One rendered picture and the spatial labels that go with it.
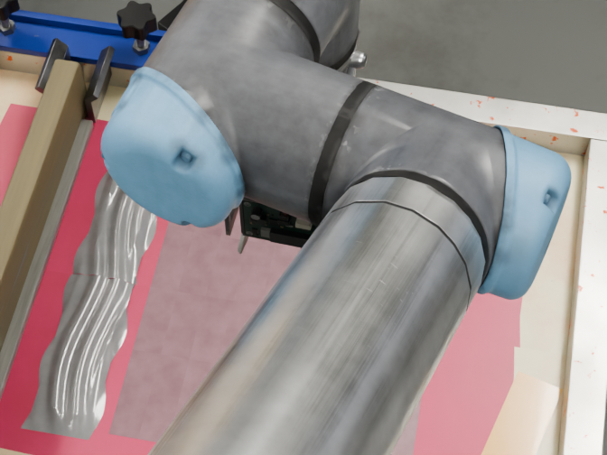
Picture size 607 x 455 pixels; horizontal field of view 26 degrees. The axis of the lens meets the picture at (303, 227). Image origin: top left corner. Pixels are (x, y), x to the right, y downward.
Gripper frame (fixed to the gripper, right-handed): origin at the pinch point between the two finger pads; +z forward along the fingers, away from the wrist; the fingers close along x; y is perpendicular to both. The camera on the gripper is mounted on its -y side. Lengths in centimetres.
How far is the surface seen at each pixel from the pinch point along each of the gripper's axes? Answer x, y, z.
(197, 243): -16.1, -18.5, 39.2
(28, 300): -30.1, -5.9, 35.1
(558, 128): 20, -40, 36
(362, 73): -15, -120, 136
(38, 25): -41, -40, 35
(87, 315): -24.8, -7.2, 38.6
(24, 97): -41, -33, 39
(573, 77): 28, -129, 136
